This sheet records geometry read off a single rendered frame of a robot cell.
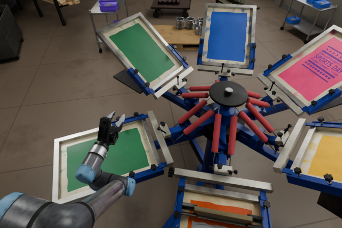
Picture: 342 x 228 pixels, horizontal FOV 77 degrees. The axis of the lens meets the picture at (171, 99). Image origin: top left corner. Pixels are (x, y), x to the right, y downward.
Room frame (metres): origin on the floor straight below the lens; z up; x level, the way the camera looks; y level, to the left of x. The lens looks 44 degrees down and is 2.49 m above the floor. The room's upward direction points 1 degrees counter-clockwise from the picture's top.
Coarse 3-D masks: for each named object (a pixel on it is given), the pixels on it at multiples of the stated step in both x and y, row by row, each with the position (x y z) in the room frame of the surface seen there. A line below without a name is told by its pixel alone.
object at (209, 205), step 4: (192, 200) 0.59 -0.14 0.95; (196, 204) 0.56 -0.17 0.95; (200, 204) 0.56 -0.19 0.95; (204, 204) 0.56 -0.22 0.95; (208, 204) 0.56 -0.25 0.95; (212, 204) 0.56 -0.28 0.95; (212, 208) 0.54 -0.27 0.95; (216, 208) 0.54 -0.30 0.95; (192, 212) 0.51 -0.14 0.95; (196, 216) 0.49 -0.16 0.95; (188, 220) 0.46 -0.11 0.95; (192, 220) 0.46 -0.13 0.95; (196, 220) 0.46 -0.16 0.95; (200, 220) 0.46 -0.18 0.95; (204, 220) 0.46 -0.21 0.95; (208, 220) 0.46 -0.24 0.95; (212, 220) 0.46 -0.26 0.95; (188, 224) 0.44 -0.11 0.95; (212, 224) 0.44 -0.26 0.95; (216, 224) 0.44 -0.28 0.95
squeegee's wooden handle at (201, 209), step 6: (198, 210) 0.49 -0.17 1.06; (204, 210) 0.49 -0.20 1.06; (210, 210) 0.49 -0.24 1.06; (216, 210) 0.49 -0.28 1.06; (210, 216) 0.47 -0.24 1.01; (216, 216) 0.46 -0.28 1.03; (222, 216) 0.46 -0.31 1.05; (228, 216) 0.45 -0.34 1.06; (234, 216) 0.45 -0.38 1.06; (240, 216) 0.45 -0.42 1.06; (246, 216) 0.45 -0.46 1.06; (240, 222) 0.43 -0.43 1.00; (246, 222) 0.43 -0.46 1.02
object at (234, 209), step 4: (220, 208) 0.54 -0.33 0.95; (224, 208) 0.54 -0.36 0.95; (228, 208) 0.54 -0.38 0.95; (232, 208) 0.54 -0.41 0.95; (236, 208) 0.54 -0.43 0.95; (240, 208) 0.54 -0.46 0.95; (232, 212) 0.51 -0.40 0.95; (236, 212) 0.51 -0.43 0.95; (240, 212) 0.51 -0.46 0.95; (244, 212) 0.51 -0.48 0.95; (248, 212) 0.51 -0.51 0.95; (220, 224) 0.44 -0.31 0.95; (224, 224) 0.44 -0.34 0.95; (228, 224) 0.44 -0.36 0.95; (232, 224) 0.44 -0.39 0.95
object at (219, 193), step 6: (186, 186) 0.67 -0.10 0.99; (192, 186) 0.67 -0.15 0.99; (198, 186) 0.67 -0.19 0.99; (198, 192) 0.64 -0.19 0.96; (204, 192) 0.63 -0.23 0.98; (210, 192) 0.63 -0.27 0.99; (216, 192) 0.63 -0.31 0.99; (222, 192) 0.63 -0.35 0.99; (228, 192) 0.63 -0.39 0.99; (234, 192) 0.63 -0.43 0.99; (234, 198) 0.59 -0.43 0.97; (240, 198) 0.59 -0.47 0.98; (246, 198) 0.58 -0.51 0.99; (252, 198) 0.58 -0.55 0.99; (258, 198) 0.58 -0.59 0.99; (258, 204) 0.56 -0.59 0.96
